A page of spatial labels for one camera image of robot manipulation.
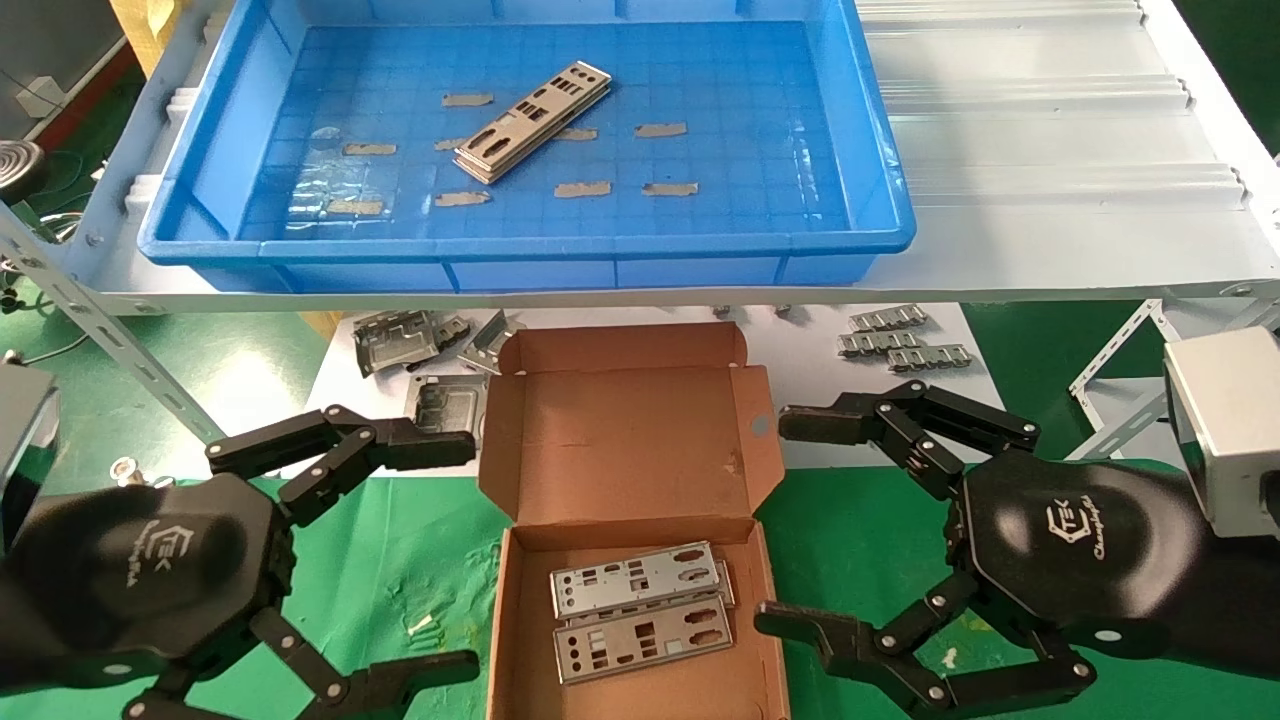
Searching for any silver binder clip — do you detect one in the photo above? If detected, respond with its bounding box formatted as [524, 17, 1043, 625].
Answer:
[110, 456, 173, 493]

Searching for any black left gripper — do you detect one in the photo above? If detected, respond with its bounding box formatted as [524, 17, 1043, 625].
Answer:
[0, 403, 483, 720]

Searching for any black round stool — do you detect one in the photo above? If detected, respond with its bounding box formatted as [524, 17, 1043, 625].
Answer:
[0, 140, 46, 201]

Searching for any white floor cable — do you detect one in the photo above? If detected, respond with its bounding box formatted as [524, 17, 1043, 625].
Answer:
[0, 333, 91, 371]

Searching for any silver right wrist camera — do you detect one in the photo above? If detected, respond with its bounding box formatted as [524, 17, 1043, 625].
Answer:
[1163, 325, 1280, 541]

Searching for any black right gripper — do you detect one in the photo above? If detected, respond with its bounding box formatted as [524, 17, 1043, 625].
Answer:
[751, 377, 1280, 720]

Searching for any large grey metal frame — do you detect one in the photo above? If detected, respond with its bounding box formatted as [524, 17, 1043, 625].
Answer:
[352, 310, 446, 379]

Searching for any black floor cable bundle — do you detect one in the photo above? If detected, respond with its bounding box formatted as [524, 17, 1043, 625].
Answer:
[0, 255, 46, 316]

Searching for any yellow cardboard sheet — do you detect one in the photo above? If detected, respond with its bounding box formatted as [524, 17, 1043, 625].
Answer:
[110, 0, 193, 76]

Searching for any white metal shelf rack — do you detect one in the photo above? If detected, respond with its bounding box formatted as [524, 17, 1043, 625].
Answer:
[0, 0, 1280, 481]

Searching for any brown cardboard box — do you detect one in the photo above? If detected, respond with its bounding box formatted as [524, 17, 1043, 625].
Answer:
[478, 322, 791, 720]

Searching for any blue plastic tray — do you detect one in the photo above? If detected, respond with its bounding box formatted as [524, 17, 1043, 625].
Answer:
[137, 0, 918, 294]

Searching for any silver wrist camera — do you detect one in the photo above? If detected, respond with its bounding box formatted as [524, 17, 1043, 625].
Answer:
[1163, 325, 1280, 541]
[0, 362, 61, 556]

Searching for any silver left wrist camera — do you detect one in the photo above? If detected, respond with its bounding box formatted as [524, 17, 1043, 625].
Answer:
[0, 362, 61, 556]

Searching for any angled grey metal frame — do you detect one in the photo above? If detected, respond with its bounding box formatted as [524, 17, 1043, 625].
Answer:
[457, 308, 526, 376]

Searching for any white socket box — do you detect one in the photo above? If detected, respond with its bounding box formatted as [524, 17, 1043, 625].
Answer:
[15, 75, 66, 121]

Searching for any notched grey metal strip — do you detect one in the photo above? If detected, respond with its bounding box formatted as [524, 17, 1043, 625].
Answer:
[838, 330, 924, 358]
[887, 343, 974, 373]
[849, 304, 929, 333]

